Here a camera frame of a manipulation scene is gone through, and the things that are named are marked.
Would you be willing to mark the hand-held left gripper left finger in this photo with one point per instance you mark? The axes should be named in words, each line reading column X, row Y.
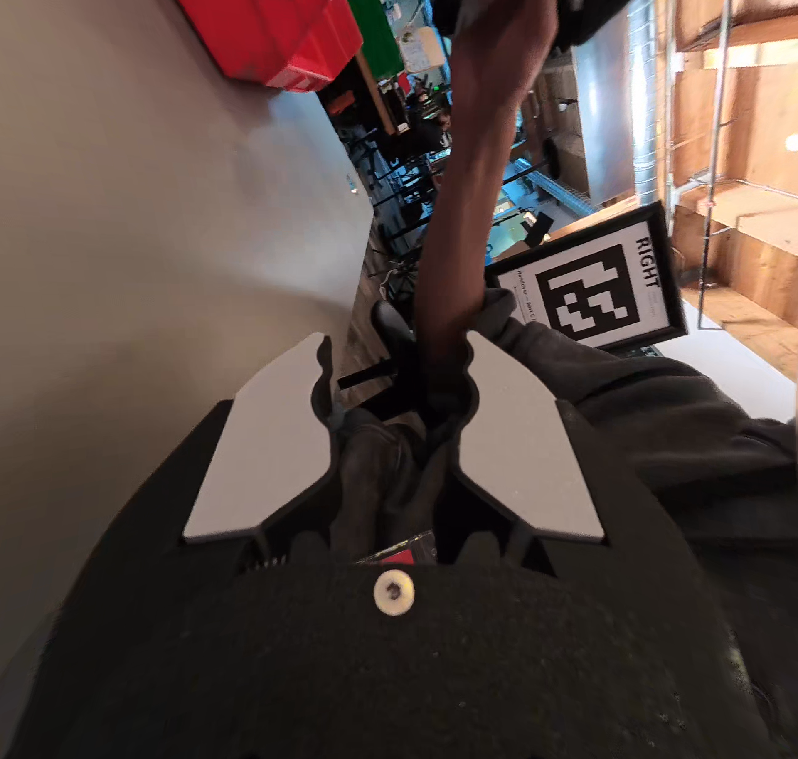
column 259, row 460

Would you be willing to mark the person's right forearm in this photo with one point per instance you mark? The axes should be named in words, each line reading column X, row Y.
column 468, row 210

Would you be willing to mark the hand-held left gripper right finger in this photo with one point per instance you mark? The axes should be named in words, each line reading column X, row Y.
column 534, row 460

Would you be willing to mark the wooden table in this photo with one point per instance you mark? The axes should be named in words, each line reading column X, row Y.
column 362, row 86

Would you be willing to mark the person's black chair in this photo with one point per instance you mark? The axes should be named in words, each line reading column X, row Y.
column 387, row 335

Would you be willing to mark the printed marker board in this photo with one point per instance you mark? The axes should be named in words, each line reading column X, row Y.
column 592, row 285

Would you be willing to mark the silver ventilation duct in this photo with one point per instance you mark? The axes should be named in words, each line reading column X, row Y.
column 611, row 98

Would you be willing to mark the red plastic bin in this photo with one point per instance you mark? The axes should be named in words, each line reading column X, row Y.
column 262, row 17

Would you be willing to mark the person's right hand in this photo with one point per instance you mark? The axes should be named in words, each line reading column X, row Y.
column 505, row 17

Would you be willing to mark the green box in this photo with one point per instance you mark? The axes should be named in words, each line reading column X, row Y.
column 374, row 23

